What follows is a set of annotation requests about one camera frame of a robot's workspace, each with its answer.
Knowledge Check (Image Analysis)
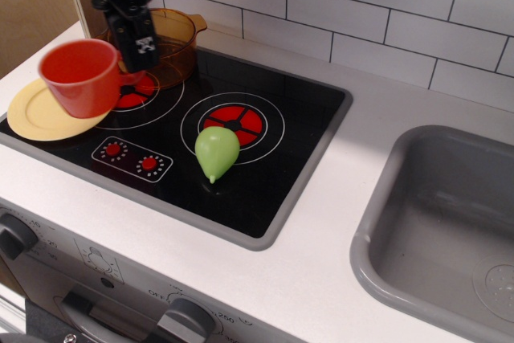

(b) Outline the red plastic cup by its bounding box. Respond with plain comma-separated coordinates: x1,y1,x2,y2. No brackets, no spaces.
39,39,145,119

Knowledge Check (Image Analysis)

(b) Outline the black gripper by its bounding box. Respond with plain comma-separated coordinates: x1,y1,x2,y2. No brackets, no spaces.
92,0,160,73

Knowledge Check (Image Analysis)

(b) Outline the black toy stove top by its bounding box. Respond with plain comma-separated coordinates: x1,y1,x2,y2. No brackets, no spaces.
1,50,353,251

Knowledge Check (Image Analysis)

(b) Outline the yellow plastic plate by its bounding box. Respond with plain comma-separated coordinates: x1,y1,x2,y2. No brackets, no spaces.
6,79,108,141

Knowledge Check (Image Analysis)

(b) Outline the grey centre oven knob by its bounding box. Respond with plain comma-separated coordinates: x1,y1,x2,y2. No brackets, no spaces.
157,298,215,343

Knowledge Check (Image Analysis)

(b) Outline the grey oven door handle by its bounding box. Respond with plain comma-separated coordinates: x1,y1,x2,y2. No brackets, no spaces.
59,292,169,342

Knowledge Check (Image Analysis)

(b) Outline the green plastic pear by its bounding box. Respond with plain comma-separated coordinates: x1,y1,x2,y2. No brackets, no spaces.
194,126,240,184

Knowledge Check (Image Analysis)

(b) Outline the grey left oven knob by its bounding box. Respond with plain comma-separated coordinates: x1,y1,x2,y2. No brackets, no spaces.
1,213,39,260

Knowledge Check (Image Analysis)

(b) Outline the grey oven knob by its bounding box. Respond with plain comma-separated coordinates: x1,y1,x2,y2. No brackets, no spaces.
1,213,39,260
157,298,215,343

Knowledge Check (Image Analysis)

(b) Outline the wooden side panel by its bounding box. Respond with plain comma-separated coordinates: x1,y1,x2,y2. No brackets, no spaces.
1,0,90,76

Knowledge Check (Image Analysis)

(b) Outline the amber transparent pot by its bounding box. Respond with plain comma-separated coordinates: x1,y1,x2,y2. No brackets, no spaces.
97,8,207,90

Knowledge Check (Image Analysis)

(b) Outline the grey plastic sink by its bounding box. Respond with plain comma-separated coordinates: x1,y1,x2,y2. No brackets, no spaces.
350,126,513,342

